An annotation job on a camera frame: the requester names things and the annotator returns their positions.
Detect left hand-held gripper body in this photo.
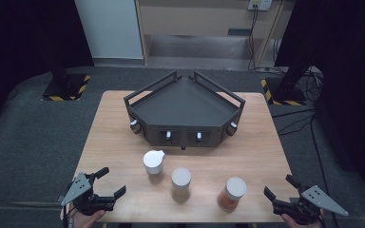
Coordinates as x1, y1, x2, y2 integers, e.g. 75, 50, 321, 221
60, 172, 117, 217

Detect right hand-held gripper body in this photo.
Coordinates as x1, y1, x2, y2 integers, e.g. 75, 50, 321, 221
272, 184, 350, 226

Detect spice jar with spout lid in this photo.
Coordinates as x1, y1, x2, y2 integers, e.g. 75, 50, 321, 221
143, 149, 166, 176

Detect tan spice jar round lid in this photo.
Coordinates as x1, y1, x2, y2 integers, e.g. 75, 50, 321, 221
170, 166, 192, 204

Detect black corner shelf rack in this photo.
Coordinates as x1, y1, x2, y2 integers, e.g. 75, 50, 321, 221
123, 70, 246, 151

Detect person's right hand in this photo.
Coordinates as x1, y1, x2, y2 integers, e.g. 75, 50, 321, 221
279, 209, 326, 228

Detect person's left hand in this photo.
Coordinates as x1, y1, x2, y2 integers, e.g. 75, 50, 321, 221
67, 202, 107, 228

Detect orange spice jar round lid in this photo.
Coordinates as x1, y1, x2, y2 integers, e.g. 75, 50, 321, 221
217, 177, 248, 213

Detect black stand with striped base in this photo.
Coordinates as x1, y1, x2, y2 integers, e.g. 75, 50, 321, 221
41, 0, 92, 103
260, 0, 309, 106

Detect dark curtain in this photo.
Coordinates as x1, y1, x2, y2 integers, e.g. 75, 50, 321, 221
275, 0, 365, 207
0, 0, 95, 141

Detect white panel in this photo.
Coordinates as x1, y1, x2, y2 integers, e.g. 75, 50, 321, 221
74, 0, 144, 61

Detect light wooden cabinet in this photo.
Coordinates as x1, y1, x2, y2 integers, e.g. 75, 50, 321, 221
134, 0, 287, 69

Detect long black floor cable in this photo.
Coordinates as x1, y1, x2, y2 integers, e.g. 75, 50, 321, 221
271, 108, 340, 228

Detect tangle of floor cables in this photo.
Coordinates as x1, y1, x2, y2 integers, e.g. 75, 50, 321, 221
300, 66, 325, 103

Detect black cables hanging from socket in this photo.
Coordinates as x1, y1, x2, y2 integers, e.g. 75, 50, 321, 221
246, 9, 279, 72

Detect wall power socket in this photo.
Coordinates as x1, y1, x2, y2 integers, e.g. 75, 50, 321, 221
247, 0, 274, 12

